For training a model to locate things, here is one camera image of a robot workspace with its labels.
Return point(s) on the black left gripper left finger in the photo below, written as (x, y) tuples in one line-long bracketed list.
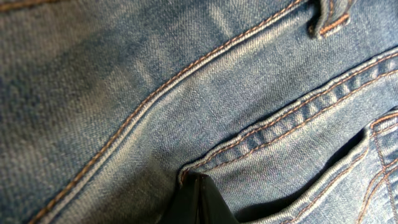
[(184, 207)]

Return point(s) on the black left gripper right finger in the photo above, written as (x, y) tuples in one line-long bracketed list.
[(212, 209)]

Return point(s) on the light blue denim jeans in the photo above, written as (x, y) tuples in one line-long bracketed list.
[(289, 106)]

